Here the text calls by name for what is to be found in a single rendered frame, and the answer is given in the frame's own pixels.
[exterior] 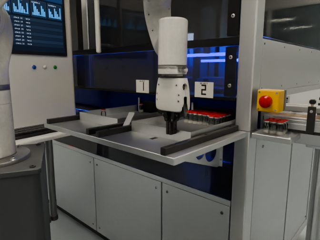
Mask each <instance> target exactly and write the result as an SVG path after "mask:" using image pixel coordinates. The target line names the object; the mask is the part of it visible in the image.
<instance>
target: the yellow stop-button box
mask: <svg viewBox="0 0 320 240"><path fill-rule="evenodd" d="M286 94H287V90H281V89H261V90H258V96H257V111H265V112H274V113H278V112H281V111H284V110H285V105H286ZM264 95H268V96H270V97H271V98H272V105H271V106H270V107H267V108H263V107H261V106H260V105H259V99H260V97H261V96H264Z"/></svg>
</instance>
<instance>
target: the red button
mask: <svg viewBox="0 0 320 240"><path fill-rule="evenodd" d="M259 105H260V106H261V107H263V108H267V107H270V106H271V105H272V98H271V97H270V96H268V95H264V96H261V97H260V99H259Z"/></svg>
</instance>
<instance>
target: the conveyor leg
mask: <svg viewBox="0 0 320 240"><path fill-rule="evenodd" d="M306 147H309V148H314V149H315V151H314V160H313V169H312V178H311V188H310V201H309V210H308V219H307V228H306V238H305V240H320V147H317V146H311V145H306Z"/></svg>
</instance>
